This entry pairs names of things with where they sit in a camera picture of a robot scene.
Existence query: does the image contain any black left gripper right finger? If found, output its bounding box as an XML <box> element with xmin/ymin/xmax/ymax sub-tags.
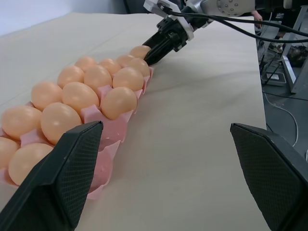
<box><xmin>230</xmin><ymin>123</ymin><xmax>308</xmax><ymax>231</ymax></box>

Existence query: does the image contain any white floor cable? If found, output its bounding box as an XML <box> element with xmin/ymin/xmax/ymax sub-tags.
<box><xmin>264</xmin><ymin>92</ymin><xmax>299</xmax><ymax>148</ymax></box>

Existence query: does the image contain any grey metal frame stand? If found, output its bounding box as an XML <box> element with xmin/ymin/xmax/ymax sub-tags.
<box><xmin>281</xmin><ymin>4</ymin><xmax>308</xmax><ymax>94</ymax></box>

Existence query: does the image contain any bystander bare hand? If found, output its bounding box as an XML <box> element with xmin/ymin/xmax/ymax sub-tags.
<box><xmin>252</xmin><ymin>10</ymin><xmax>264</xmax><ymax>28</ymax></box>

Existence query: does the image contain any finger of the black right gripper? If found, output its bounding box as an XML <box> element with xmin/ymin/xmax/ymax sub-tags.
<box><xmin>142</xmin><ymin>32</ymin><xmax>172</xmax><ymax>53</ymax></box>
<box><xmin>143</xmin><ymin>42</ymin><xmax>176</xmax><ymax>66</ymax></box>

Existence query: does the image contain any light brown egg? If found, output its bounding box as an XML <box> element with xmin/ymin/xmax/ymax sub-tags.
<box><xmin>112</xmin><ymin>67</ymin><xmax>144</xmax><ymax>92</ymax></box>
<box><xmin>84</xmin><ymin>65</ymin><xmax>113</xmax><ymax>91</ymax></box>
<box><xmin>98</xmin><ymin>58</ymin><xmax>122</xmax><ymax>76</ymax></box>
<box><xmin>61</xmin><ymin>81</ymin><xmax>100</xmax><ymax>114</ymax></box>
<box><xmin>101</xmin><ymin>87</ymin><xmax>138</xmax><ymax>120</ymax></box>
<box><xmin>1</xmin><ymin>105</ymin><xmax>43</xmax><ymax>141</ymax></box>
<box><xmin>127</xmin><ymin>58</ymin><xmax>151</xmax><ymax>78</ymax></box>
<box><xmin>40</xmin><ymin>102</ymin><xmax>83</xmax><ymax>145</ymax></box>
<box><xmin>130</xmin><ymin>45</ymin><xmax>152</xmax><ymax>60</ymax></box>
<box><xmin>116</xmin><ymin>54</ymin><xmax>136</xmax><ymax>65</ymax></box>
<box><xmin>31</xmin><ymin>81</ymin><xmax>64</xmax><ymax>112</ymax></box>
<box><xmin>8</xmin><ymin>142</ymin><xmax>55</xmax><ymax>186</ymax></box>
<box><xmin>74</xmin><ymin>56</ymin><xmax>98</xmax><ymax>72</ymax></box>
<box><xmin>57</xmin><ymin>65</ymin><xmax>85</xmax><ymax>89</ymax></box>

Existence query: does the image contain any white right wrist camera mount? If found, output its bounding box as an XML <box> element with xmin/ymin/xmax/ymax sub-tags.
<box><xmin>143</xmin><ymin>0</ymin><xmax>213</xmax><ymax>42</ymax></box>

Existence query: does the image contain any dark bag on floor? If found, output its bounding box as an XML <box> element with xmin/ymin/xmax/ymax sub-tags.
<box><xmin>288</xmin><ymin>45</ymin><xmax>304</xmax><ymax>66</ymax></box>

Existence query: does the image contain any black flat floor scale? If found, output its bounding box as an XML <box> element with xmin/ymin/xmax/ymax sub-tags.
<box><xmin>260</xmin><ymin>70</ymin><xmax>287</xmax><ymax>87</ymax></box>

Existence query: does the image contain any pink egg tray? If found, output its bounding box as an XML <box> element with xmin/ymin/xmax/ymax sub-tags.
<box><xmin>0</xmin><ymin>66</ymin><xmax>154</xmax><ymax>201</ymax></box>

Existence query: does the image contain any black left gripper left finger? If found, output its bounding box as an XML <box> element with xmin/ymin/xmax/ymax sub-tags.
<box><xmin>0</xmin><ymin>121</ymin><xmax>104</xmax><ymax>231</ymax></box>

